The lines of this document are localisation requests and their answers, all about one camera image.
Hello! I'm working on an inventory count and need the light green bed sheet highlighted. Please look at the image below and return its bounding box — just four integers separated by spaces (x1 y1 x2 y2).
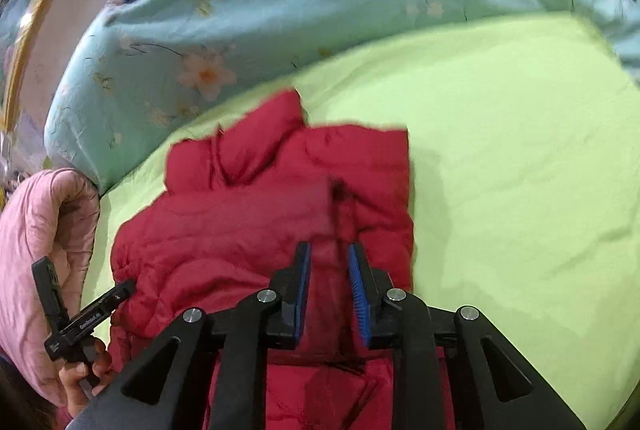
79 12 640 430

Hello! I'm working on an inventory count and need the teal floral duvet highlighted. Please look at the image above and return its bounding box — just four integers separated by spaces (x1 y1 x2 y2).
43 0 639 191

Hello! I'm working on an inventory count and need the person's left hand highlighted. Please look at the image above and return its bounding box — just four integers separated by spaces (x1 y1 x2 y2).
58 339 117 418

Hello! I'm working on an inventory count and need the pink folded quilt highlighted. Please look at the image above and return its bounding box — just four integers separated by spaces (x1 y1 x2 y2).
0 168 100 406

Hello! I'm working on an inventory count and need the red quilted puffer coat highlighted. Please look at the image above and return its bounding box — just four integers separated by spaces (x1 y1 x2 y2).
110 90 413 429

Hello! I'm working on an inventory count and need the gold framed wall picture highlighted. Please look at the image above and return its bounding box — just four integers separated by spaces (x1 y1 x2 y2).
0 0 120 133

